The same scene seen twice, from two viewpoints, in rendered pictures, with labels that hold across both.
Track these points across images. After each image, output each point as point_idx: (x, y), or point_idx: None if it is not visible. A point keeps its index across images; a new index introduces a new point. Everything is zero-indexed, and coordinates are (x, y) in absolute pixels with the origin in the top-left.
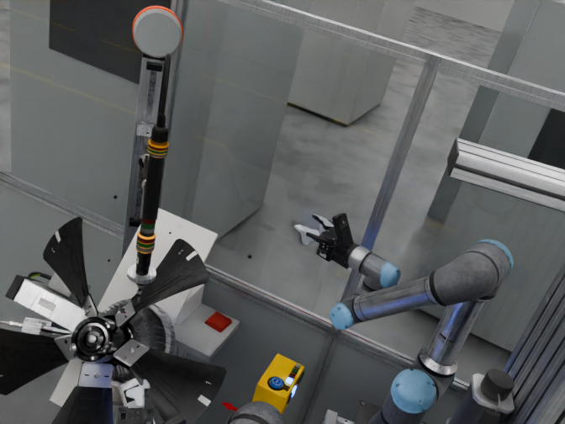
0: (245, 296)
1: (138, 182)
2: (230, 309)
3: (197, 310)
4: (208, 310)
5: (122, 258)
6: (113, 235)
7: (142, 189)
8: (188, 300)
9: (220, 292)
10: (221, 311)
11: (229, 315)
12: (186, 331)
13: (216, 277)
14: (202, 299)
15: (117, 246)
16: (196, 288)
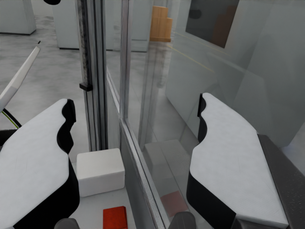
0: (148, 210)
1: (81, 42)
2: (142, 212)
3: (113, 193)
4: (122, 200)
5: (86, 118)
6: (114, 106)
7: (84, 50)
8: (89, 178)
9: (139, 188)
10: (139, 207)
11: (142, 218)
12: (78, 207)
13: (137, 170)
14: (133, 184)
15: (115, 115)
16: (110, 170)
